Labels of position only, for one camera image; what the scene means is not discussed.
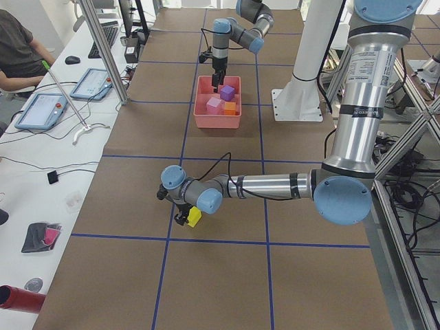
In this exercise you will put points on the white camera stand column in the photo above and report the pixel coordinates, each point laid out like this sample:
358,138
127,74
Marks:
299,100

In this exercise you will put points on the orange foam block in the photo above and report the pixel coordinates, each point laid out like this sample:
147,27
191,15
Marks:
230,108

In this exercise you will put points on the black computer mouse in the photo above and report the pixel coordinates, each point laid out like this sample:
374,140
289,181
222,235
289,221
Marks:
72,60

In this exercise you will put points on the near blue teach pendant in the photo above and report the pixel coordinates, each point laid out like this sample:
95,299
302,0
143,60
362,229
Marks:
42,112

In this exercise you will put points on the aluminium frame post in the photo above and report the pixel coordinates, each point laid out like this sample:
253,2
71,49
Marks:
89,13

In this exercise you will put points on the light pink foam block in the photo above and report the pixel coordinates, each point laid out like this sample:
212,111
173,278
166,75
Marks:
214,106

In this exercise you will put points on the yellow foam block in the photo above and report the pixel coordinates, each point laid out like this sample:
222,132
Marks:
194,216

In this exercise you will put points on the black power adapter box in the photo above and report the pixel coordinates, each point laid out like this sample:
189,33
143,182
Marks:
132,50

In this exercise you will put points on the pink plastic bin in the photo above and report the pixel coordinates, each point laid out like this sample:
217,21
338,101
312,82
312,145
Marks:
204,93

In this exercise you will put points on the red cylinder bottle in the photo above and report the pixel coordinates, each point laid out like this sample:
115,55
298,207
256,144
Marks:
18,299

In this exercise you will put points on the small black square device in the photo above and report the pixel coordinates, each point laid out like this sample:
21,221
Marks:
52,177

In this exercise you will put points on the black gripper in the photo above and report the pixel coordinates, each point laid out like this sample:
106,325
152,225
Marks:
183,209
219,65

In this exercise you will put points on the metal rod with green tip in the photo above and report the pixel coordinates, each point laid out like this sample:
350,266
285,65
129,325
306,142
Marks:
85,127

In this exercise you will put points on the seated person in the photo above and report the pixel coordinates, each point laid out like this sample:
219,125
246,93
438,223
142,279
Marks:
22,55

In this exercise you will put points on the purple foam block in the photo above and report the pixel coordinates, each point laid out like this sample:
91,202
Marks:
227,93

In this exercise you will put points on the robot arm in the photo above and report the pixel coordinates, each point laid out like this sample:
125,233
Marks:
226,30
341,187

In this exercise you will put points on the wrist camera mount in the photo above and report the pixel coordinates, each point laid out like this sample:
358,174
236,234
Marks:
162,194
204,56

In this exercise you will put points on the grey and pink cloth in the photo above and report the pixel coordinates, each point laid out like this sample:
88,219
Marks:
41,237

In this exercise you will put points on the blue teach pendant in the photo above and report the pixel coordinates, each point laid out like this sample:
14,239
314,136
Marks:
42,112
94,85

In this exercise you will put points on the far blue teach pendant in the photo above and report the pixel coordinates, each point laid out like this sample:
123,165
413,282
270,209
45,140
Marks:
94,85

